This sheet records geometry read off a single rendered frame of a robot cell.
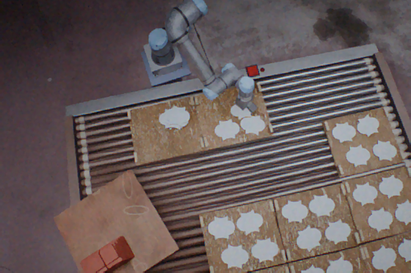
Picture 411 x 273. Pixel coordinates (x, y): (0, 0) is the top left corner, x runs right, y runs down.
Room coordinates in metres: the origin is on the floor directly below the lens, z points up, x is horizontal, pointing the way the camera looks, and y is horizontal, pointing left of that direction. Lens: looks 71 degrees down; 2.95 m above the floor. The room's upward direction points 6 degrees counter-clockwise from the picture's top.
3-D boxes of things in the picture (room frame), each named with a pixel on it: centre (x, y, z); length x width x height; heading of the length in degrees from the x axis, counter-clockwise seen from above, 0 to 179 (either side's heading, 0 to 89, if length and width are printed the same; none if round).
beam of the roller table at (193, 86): (0.96, -0.15, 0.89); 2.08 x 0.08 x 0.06; 96
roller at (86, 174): (0.54, -0.20, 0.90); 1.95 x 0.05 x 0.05; 96
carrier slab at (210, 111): (0.70, -0.16, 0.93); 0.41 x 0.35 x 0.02; 96
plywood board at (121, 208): (0.08, 0.55, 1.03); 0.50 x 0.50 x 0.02; 27
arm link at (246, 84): (0.73, -0.22, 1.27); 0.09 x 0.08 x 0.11; 35
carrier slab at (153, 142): (0.66, 0.25, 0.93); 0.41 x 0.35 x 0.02; 96
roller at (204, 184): (0.34, -0.22, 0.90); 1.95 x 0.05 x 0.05; 96
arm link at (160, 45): (1.14, 0.22, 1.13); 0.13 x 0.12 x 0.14; 125
